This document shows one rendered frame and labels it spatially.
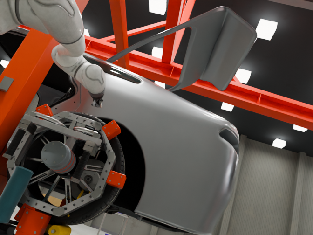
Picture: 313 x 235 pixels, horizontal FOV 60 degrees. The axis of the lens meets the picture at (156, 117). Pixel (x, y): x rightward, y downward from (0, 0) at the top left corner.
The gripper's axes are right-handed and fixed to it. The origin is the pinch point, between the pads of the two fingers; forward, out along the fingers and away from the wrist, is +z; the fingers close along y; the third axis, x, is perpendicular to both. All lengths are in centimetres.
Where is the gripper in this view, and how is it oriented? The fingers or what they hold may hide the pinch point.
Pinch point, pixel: (99, 104)
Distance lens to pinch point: 163.0
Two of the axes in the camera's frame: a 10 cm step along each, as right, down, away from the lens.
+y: 2.9, -9.0, 3.3
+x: -9.5, -3.2, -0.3
